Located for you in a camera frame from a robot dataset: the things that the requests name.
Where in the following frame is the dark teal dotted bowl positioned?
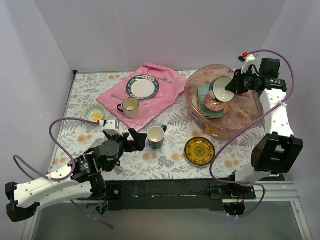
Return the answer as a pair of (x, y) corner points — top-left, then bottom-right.
(209, 76), (235, 103)

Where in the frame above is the red patterned bowl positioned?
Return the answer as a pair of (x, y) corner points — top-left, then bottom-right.
(203, 96), (230, 113)

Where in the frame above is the mint divided rectangular tray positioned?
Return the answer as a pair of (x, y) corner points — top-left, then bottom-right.
(199, 105), (225, 118)

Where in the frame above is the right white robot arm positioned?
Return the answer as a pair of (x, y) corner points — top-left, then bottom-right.
(226, 54), (304, 199)

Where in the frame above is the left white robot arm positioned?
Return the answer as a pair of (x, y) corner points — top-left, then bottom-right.
(5, 128), (147, 222)

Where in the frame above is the pink transparent plastic bin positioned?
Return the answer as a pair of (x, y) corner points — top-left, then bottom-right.
(184, 64), (263, 141)

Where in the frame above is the dark green mug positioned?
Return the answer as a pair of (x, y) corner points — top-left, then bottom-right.
(147, 125), (167, 150)

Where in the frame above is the cream mug black rim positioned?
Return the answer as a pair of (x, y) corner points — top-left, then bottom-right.
(116, 97), (140, 119)

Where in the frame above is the striped white bowl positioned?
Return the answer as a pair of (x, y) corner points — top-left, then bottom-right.
(82, 103), (106, 122)

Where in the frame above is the silver spoon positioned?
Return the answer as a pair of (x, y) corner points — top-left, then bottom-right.
(111, 94), (124, 100)

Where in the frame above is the green rimmed white plate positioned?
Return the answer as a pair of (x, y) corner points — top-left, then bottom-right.
(126, 74), (160, 100)

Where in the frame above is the yellow patterned plate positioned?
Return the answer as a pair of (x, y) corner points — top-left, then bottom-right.
(184, 137), (216, 167)

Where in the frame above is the silver fork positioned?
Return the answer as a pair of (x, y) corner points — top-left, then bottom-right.
(156, 77), (172, 84)

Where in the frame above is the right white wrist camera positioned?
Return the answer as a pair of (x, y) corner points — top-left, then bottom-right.
(238, 52), (256, 74)

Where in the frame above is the wooden handled metal scraper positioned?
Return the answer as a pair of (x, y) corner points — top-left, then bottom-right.
(114, 164), (124, 175)

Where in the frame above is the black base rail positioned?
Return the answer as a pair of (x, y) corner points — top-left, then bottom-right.
(74, 176), (287, 213)

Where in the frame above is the aluminium frame rail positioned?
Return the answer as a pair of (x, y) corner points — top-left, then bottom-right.
(22, 181), (312, 240)

